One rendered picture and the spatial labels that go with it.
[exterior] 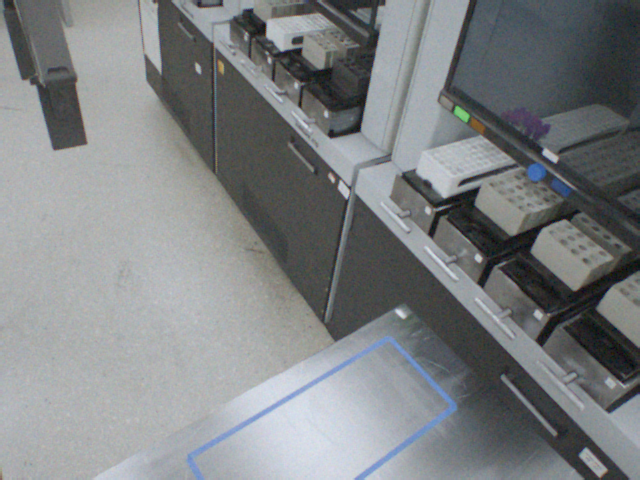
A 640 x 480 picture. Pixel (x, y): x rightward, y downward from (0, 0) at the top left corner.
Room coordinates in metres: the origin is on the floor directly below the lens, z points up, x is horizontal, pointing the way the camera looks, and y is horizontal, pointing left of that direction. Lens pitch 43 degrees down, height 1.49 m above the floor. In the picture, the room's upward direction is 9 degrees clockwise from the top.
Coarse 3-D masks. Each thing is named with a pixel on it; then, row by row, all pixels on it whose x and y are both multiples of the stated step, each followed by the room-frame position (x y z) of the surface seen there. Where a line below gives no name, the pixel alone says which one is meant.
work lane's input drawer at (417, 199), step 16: (400, 176) 0.98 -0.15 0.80; (416, 176) 0.97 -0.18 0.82; (400, 192) 0.96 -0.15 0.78; (416, 192) 0.93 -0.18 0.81; (432, 192) 0.93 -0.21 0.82; (464, 192) 0.95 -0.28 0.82; (384, 208) 0.93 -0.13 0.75; (400, 208) 0.95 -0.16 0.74; (416, 208) 0.92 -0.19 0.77; (432, 208) 0.89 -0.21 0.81; (448, 208) 0.90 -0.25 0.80; (400, 224) 0.89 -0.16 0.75; (416, 224) 0.91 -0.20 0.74; (432, 224) 0.88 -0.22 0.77
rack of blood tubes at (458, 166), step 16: (448, 144) 1.04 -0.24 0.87; (464, 144) 1.06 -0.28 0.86; (480, 144) 1.07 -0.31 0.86; (432, 160) 0.97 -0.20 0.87; (448, 160) 0.99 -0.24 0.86; (464, 160) 0.99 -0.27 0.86; (480, 160) 1.01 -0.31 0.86; (496, 160) 1.02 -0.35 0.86; (512, 160) 1.03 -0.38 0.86; (432, 176) 0.96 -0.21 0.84; (448, 176) 0.92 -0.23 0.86; (464, 176) 0.94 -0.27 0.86; (480, 176) 1.03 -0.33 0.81; (496, 176) 1.01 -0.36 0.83; (448, 192) 0.92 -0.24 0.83
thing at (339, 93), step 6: (324, 78) 1.33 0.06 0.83; (330, 78) 1.34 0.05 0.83; (324, 84) 1.30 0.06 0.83; (330, 84) 1.32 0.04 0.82; (330, 90) 1.28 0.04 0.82; (336, 90) 1.29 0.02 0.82; (342, 90) 1.29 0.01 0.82; (336, 96) 1.25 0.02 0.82; (342, 96) 1.26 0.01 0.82; (348, 96) 1.27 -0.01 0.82; (354, 96) 1.25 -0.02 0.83; (360, 96) 1.26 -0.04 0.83; (366, 96) 1.27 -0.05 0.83; (342, 102) 1.23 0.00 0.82; (348, 102) 1.24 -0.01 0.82
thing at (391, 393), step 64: (384, 320) 0.56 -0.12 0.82; (320, 384) 0.43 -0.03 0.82; (384, 384) 0.44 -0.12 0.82; (448, 384) 0.46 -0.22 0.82; (192, 448) 0.31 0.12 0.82; (256, 448) 0.32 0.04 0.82; (320, 448) 0.33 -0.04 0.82; (384, 448) 0.35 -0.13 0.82; (448, 448) 0.36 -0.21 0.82; (512, 448) 0.38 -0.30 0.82
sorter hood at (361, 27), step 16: (320, 0) 1.40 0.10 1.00; (336, 0) 1.36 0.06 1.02; (352, 0) 1.31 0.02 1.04; (368, 0) 1.27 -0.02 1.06; (336, 16) 1.33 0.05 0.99; (352, 16) 1.30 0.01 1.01; (368, 16) 1.26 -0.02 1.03; (352, 32) 1.28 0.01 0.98; (368, 32) 1.24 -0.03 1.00; (368, 48) 1.24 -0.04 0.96
